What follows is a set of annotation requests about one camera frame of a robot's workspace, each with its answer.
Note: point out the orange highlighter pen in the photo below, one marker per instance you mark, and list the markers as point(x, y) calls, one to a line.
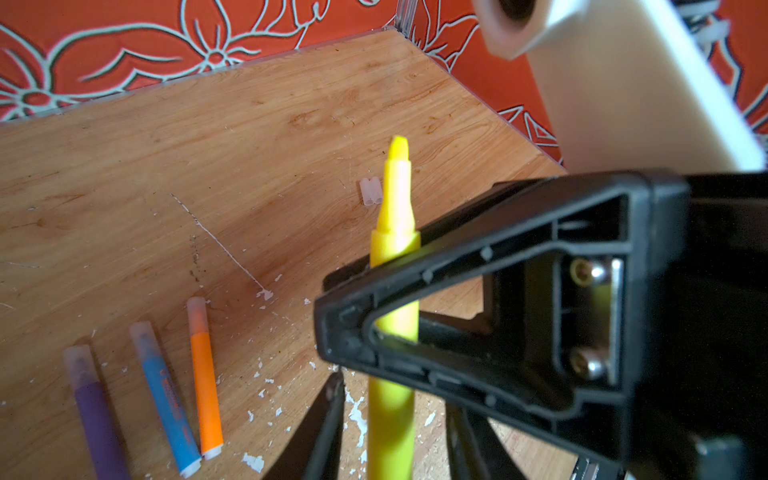
point(209, 419)

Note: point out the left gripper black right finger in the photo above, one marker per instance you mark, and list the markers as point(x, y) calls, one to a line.
point(474, 449)

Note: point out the yellow highlighter pen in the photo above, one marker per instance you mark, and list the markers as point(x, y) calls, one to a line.
point(392, 406)

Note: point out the clear pen cap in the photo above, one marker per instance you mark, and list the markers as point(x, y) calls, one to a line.
point(371, 191)

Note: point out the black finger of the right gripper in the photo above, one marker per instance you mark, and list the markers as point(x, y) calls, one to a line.
point(539, 305)

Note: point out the blue highlighter pen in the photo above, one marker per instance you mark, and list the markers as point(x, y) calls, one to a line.
point(166, 400)

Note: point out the purple highlighter pen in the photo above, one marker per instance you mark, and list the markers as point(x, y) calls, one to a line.
point(100, 430)

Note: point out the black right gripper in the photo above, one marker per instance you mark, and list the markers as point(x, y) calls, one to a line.
point(704, 415)

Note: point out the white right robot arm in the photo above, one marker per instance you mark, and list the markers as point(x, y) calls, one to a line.
point(627, 88)

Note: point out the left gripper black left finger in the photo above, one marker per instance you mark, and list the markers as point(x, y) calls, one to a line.
point(314, 450)

